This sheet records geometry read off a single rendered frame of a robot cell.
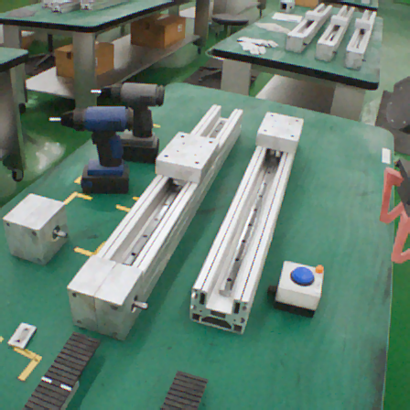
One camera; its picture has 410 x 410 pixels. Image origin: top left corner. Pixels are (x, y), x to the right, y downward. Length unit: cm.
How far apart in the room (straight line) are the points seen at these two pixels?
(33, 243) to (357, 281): 68
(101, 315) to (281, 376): 32
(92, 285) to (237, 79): 197
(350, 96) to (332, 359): 184
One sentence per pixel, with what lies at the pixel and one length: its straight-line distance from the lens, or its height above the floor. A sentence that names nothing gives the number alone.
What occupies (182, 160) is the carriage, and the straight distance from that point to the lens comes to 104.
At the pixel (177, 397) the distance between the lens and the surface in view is 70.
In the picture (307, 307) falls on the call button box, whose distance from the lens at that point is 86.
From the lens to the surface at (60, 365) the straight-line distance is 74.
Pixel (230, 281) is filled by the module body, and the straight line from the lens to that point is 83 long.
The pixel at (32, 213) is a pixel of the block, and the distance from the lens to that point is 94.
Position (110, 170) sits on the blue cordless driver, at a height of 84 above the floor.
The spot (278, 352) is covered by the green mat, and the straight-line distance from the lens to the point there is 81.
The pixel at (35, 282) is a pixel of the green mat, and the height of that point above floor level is 78.
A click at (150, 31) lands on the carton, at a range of 458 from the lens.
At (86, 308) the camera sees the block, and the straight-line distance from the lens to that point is 78.
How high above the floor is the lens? 141
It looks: 34 degrees down
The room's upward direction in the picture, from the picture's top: 5 degrees clockwise
